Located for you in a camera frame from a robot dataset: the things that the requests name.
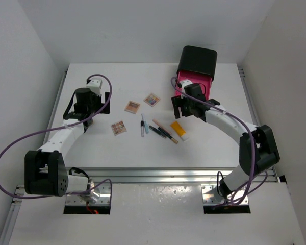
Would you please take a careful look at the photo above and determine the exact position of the pink top drawer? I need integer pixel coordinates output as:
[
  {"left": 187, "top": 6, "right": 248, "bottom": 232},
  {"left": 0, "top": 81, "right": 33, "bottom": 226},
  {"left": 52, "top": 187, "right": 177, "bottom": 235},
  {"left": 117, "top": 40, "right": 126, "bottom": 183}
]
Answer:
[{"left": 177, "top": 70, "right": 213, "bottom": 100}]

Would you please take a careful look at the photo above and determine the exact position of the orange cream tube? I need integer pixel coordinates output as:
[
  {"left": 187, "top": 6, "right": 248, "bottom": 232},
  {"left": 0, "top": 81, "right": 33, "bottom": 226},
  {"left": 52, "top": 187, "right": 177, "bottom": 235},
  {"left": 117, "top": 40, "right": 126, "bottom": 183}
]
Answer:
[{"left": 170, "top": 121, "right": 189, "bottom": 141}]

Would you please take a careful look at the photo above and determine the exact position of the peach eyeshadow palette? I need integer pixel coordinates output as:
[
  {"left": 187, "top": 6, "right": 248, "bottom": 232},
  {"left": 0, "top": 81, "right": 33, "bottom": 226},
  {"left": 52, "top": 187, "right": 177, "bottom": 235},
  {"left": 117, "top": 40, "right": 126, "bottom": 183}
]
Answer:
[{"left": 124, "top": 101, "right": 140, "bottom": 114}]

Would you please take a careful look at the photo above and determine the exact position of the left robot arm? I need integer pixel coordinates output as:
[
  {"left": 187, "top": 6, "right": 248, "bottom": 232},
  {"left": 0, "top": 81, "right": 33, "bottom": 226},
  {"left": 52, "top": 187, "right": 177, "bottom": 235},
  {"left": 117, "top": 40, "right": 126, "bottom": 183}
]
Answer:
[{"left": 24, "top": 85, "right": 110, "bottom": 197}]

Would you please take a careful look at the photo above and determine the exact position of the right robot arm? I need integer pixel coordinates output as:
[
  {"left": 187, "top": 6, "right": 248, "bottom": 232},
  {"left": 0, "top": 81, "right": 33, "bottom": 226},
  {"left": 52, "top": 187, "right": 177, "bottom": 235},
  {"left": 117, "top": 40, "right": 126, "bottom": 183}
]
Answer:
[{"left": 171, "top": 78, "right": 280, "bottom": 205}]

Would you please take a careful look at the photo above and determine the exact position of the colourful eyeshadow palette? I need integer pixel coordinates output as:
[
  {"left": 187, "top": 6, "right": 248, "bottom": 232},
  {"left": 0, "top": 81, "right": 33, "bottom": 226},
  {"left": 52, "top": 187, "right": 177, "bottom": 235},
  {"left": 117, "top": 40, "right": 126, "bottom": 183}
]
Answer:
[{"left": 143, "top": 93, "right": 161, "bottom": 107}]

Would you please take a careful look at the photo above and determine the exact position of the pink concealer stick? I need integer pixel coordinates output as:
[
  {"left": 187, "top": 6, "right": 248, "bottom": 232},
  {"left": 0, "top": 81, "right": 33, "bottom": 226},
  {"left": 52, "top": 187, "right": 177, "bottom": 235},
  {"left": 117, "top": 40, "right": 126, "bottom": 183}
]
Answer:
[{"left": 152, "top": 118, "right": 172, "bottom": 135}]

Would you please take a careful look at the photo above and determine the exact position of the black gold mascara tube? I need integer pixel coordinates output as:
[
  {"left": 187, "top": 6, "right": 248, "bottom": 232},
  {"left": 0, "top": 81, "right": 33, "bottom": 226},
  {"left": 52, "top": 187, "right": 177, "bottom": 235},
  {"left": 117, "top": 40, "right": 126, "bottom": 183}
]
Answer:
[{"left": 158, "top": 127, "right": 179, "bottom": 144}]

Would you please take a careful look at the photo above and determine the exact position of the dark green eyeliner pen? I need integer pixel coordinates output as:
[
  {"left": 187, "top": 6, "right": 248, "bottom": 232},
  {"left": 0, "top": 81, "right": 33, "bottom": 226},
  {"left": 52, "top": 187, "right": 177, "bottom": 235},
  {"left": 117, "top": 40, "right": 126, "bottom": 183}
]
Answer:
[{"left": 148, "top": 125, "right": 167, "bottom": 138}]

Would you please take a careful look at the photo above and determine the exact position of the black drawer cabinet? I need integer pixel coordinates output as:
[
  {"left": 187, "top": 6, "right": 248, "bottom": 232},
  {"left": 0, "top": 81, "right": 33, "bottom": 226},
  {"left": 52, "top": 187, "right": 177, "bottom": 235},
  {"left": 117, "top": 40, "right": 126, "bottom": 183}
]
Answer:
[{"left": 177, "top": 45, "right": 218, "bottom": 81}]

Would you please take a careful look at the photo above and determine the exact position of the light blue mascara tube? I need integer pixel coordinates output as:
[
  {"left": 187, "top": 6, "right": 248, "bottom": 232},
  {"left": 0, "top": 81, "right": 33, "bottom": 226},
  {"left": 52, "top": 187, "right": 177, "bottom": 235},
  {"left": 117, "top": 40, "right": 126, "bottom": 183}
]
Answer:
[{"left": 141, "top": 113, "right": 149, "bottom": 134}]

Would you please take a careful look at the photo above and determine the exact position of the brown concealer palette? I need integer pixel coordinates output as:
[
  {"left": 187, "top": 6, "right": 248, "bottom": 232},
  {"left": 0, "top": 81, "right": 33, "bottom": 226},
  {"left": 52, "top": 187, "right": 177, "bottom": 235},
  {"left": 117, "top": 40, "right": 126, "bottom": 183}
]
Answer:
[{"left": 111, "top": 120, "right": 127, "bottom": 136}]

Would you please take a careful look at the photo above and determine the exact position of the clear lip gloss tube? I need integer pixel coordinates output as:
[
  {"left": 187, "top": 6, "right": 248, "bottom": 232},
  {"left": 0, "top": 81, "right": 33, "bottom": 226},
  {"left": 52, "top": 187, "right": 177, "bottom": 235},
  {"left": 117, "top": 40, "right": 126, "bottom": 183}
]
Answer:
[{"left": 140, "top": 120, "right": 145, "bottom": 137}]

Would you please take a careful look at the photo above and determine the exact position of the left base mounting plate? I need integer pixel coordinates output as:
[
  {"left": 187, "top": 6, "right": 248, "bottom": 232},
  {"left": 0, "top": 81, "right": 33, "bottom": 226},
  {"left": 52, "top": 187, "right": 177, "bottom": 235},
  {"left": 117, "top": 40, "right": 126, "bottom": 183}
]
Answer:
[{"left": 65, "top": 182, "right": 111, "bottom": 206}]

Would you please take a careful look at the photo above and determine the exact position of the base mounting plate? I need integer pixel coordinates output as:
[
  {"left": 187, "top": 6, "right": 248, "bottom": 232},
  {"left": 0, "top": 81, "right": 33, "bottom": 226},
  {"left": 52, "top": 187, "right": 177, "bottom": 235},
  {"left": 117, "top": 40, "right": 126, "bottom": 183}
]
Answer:
[
  {"left": 65, "top": 182, "right": 111, "bottom": 206},
  {"left": 201, "top": 183, "right": 246, "bottom": 207}
]

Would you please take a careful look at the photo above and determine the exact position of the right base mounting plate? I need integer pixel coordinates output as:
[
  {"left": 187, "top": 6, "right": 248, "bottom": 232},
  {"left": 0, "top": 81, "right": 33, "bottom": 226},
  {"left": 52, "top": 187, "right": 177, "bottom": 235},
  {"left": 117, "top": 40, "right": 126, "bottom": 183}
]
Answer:
[{"left": 201, "top": 183, "right": 246, "bottom": 207}]

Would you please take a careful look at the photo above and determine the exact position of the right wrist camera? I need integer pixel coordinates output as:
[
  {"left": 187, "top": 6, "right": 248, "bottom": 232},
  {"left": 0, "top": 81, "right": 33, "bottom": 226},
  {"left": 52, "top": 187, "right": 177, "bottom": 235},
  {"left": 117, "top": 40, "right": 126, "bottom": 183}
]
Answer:
[{"left": 178, "top": 79, "right": 193, "bottom": 89}]

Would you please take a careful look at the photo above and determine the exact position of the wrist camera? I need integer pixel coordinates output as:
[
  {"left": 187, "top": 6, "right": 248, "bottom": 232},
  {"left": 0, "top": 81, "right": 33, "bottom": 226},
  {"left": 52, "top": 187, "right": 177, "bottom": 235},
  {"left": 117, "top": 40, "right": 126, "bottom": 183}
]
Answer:
[
  {"left": 86, "top": 79, "right": 103, "bottom": 96},
  {"left": 178, "top": 79, "right": 193, "bottom": 89}
]

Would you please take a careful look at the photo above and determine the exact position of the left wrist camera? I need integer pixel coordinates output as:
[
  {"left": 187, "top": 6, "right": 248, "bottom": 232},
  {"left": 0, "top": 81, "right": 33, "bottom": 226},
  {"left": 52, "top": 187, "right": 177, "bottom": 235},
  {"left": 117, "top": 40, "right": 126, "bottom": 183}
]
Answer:
[{"left": 86, "top": 79, "right": 103, "bottom": 96}]

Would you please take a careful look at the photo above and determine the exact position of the aluminium front rail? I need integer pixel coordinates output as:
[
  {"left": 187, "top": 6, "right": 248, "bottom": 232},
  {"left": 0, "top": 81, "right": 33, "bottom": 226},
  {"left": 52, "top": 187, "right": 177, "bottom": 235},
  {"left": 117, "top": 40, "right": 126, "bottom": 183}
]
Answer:
[{"left": 81, "top": 167, "right": 234, "bottom": 184}]

